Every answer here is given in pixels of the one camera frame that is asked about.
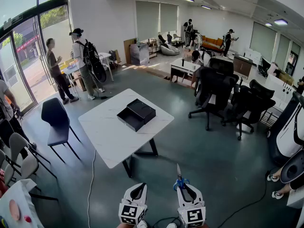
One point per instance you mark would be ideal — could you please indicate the black power adapter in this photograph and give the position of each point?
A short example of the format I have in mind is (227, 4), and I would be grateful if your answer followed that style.
(107, 97)

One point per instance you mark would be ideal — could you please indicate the white low table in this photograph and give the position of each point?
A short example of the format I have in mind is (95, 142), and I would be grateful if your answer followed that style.
(183, 68)

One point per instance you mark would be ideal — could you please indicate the dark wooden cabinet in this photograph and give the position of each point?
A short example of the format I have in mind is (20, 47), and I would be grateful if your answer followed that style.
(242, 66)

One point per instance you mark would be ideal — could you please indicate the white tablecloth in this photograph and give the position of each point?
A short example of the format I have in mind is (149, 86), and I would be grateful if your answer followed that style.
(23, 193)

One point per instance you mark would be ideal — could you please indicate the small red object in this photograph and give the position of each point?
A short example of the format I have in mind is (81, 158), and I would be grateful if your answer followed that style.
(27, 219)

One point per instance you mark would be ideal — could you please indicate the black open box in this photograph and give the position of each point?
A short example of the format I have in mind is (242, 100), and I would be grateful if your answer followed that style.
(142, 110)

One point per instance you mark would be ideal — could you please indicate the window blind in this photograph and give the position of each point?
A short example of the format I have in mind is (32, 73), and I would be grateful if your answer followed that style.
(262, 40)
(147, 20)
(282, 51)
(169, 18)

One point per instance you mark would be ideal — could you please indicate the grey beanbag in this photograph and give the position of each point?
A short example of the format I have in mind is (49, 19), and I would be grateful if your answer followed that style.
(169, 50)

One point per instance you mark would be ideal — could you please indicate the glass entrance door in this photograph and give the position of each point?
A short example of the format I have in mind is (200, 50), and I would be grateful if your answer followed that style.
(14, 63)

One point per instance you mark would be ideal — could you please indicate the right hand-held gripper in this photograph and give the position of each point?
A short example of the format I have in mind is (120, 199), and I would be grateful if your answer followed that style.
(193, 215)

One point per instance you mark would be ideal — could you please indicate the grey panel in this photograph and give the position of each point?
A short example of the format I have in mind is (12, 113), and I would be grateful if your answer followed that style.
(140, 53)

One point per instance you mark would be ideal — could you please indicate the white folding table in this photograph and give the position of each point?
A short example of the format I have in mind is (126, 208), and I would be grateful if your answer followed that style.
(104, 56)

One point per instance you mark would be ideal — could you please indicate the black backpack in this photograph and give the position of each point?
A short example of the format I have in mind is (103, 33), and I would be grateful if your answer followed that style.
(89, 53)

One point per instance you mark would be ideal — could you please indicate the black oval shell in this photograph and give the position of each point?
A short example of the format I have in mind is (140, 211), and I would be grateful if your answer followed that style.
(99, 71)
(293, 168)

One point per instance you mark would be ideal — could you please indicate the pink plate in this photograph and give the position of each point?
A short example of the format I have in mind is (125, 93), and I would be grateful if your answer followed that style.
(14, 210)

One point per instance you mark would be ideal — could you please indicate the white desk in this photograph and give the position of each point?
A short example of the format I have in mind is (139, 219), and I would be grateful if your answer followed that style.
(278, 87)

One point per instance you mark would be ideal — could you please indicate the white marble table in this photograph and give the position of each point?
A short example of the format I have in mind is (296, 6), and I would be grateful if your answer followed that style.
(107, 127)

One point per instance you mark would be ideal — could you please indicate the blue plate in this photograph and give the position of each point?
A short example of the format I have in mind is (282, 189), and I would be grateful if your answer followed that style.
(70, 67)

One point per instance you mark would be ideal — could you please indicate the yellow crate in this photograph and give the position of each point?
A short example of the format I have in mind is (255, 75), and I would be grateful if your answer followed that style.
(64, 69)

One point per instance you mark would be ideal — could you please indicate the orange sofa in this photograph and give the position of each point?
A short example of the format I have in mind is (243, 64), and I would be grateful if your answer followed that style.
(212, 43)

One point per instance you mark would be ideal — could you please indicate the wooden board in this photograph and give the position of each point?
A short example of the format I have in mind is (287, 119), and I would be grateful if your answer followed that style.
(127, 51)

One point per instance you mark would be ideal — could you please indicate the person's left forearm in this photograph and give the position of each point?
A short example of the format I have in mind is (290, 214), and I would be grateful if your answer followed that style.
(124, 226)

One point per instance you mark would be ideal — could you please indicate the small yellow object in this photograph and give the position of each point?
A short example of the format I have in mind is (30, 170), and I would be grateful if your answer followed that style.
(2, 223)

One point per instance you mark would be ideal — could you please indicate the grey chair black frame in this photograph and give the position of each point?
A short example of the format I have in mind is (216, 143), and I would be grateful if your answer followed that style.
(17, 142)
(9, 174)

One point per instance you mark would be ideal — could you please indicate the person's right shoe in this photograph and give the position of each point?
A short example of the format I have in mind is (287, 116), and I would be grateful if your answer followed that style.
(171, 225)

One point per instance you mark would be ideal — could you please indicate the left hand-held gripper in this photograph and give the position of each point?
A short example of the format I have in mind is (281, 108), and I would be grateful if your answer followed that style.
(131, 212)

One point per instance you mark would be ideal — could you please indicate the person's right forearm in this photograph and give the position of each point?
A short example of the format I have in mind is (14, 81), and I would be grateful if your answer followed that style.
(206, 226)

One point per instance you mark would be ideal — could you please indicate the black bottle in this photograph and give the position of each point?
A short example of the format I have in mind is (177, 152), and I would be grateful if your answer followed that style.
(183, 62)

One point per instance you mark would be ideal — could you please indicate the black office chair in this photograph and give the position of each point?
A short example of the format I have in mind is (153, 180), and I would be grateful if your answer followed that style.
(251, 103)
(222, 65)
(213, 87)

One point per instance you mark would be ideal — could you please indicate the dark blue chair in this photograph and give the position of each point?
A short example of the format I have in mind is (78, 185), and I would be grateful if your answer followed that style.
(54, 117)

